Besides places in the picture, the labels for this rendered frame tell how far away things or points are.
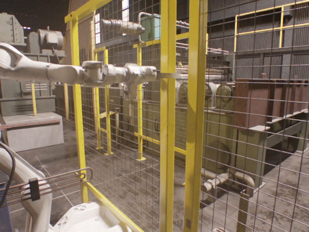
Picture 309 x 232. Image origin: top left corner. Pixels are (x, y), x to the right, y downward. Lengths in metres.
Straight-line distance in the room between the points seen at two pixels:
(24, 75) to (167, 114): 0.57
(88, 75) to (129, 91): 0.17
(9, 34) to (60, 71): 4.58
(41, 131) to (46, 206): 3.33
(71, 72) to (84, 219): 1.25
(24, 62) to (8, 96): 4.35
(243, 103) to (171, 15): 1.73
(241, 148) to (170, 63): 1.99
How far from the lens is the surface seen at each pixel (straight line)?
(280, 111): 3.55
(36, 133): 4.58
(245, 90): 2.50
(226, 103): 2.82
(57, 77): 0.78
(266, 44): 12.44
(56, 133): 4.67
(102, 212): 1.79
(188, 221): 1.02
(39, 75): 0.82
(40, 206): 1.34
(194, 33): 0.84
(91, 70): 0.72
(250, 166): 2.75
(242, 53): 5.75
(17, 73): 0.86
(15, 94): 5.21
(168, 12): 0.96
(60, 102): 9.07
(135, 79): 0.79
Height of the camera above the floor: 1.32
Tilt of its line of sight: 10 degrees down
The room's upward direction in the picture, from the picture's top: straight up
